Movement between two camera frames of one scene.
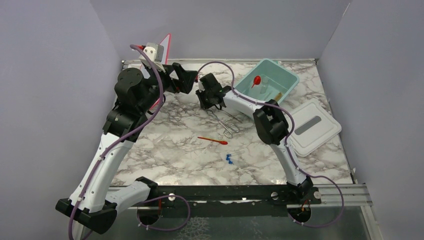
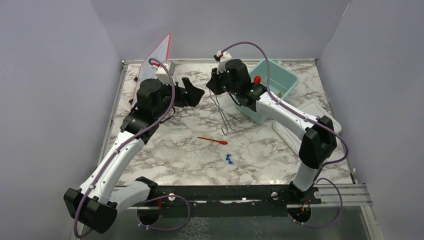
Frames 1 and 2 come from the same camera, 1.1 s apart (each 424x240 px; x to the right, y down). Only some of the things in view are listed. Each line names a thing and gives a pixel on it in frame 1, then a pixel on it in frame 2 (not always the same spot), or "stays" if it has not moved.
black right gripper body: x=204 y=99 to x=220 y=85
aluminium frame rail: x=354 y=195 stays
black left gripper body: x=173 y=85 to x=183 y=99
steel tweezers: x=233 y=116 stays
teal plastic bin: x=275 y=78 stays
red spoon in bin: x=256 y=81 stays
